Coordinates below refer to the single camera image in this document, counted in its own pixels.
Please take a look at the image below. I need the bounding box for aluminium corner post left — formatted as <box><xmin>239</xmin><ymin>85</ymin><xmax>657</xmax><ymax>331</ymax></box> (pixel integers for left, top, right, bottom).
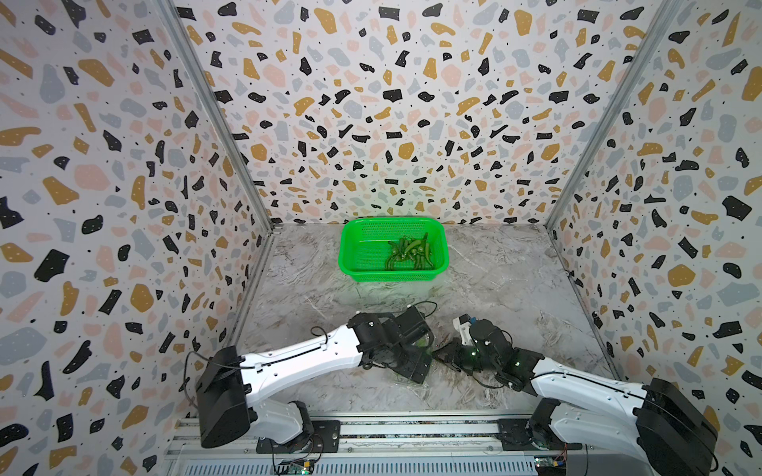
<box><xmin>156</xmin><ymin>0</ymin><xmax>273</xmax><ymax>236</ymax></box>

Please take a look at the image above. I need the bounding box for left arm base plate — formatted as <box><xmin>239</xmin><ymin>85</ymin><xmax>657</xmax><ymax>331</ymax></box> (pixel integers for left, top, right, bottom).
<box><xmin>256</xmin><ymin>420</ymin><xmax>341</xmax><ymax>454</ymax></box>

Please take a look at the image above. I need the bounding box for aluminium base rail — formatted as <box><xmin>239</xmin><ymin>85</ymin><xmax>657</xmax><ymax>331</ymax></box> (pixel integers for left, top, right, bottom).
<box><xmin>163</xmin><ymin>409</ymin><xmax>674</xmax><ymax>462</ymax></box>

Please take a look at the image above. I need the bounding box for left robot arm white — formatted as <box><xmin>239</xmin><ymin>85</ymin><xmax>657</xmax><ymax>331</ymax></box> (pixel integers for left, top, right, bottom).
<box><xmin>194</xmin><ymin>307</ymin><xmax>435</xmax><ymax>453</ymax></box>

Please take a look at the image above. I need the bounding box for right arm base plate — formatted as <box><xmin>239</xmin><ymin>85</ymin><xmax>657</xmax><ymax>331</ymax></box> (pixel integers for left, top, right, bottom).
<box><xmin>495</xmin><ymin>418</ymin><xmax>583</xmax><ymax>451</ymax></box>

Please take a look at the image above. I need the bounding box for green peppers bunch front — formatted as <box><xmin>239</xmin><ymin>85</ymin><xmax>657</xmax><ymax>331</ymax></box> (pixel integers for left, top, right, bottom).
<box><xmin>385</xmin><ymin>238</ymin><xmax>434</xmax><ymax>271</ymax></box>

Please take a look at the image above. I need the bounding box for aluminium corner post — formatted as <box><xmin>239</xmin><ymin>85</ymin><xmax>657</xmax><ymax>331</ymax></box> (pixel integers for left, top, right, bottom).
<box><xmin>156</xmin><ymin>0</ymin><xmax>273</xmax><ymax>236</ymax></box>
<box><xmin>545</xmin><ymin>0</ymin><xmax>680</xmax><ymax>232</ymax></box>

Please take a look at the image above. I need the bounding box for green plastic basket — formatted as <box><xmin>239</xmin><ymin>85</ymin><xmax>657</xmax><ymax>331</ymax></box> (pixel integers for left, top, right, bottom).
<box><xmin>337</xmin><ymin>216</ymin><xmax>450</xmax><ymax>283</ymax></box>

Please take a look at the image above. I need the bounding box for aluminium corner post right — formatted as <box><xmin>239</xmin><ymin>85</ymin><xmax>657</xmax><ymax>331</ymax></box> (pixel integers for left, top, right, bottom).
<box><xmin>545</xmin><ymin>0</ymin><xmax>680</xmax><ymax>232</ymax></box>

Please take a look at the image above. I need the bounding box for green peppers bunch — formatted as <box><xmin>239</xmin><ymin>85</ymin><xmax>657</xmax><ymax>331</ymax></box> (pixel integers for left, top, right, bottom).
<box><xmin>385</xmin><ymin>238</ymin><xmax>434</xmax><ymax>271</ymax></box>
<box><xmin>388</xmin><ymin>234</ymin><xmax>433</xmax><ymax>265</ymax></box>

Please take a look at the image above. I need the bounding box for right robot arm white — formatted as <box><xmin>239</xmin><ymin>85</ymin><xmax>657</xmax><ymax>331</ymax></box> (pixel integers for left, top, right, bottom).
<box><xmin>433</xmin><ymin>315</ymin><xmax>720</xmax><ymax>475</ymax></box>

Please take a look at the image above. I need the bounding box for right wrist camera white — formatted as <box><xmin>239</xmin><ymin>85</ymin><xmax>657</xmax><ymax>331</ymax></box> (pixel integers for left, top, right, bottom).
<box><xmin>452</xmin><ymin>315</ymin><xmax>473</xmax><ymax>346</ymax></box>

